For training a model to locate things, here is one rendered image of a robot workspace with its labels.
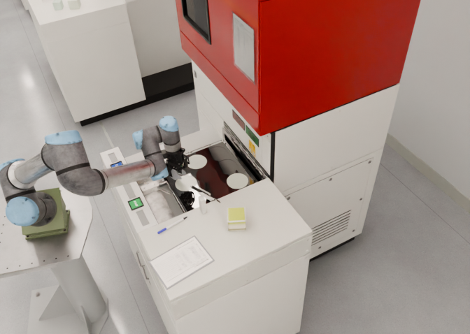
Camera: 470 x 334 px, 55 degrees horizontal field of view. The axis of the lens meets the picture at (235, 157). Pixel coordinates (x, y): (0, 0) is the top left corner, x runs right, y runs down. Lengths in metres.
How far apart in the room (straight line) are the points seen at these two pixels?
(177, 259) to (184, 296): 0.15
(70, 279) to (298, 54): 1.56
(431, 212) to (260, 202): 1.68
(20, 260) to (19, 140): 2.11
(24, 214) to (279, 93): 1.10
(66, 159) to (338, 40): 1.08
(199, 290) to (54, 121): 2.80
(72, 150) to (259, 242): 0.78
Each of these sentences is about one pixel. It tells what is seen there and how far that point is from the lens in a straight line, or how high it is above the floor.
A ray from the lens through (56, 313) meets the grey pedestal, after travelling 2.92.
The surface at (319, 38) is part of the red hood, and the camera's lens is 1.76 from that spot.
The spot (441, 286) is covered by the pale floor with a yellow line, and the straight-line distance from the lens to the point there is 3.04.
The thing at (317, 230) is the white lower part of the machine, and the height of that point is 0.36.
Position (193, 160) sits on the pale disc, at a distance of 2.24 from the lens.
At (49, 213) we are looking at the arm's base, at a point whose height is 0.96.
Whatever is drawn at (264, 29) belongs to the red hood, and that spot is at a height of 1.70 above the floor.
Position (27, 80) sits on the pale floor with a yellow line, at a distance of 4.91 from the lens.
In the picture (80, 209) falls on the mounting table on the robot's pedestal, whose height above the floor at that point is 0.82.
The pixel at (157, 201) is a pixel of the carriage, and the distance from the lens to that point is 2.12.
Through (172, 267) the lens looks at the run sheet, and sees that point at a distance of 1.79.
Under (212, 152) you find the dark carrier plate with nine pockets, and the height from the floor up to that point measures 0.90.
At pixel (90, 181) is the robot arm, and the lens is 1.64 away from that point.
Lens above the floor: 2.45
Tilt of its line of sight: 44 degrees down
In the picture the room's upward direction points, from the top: 3 degrees counter-clockwise
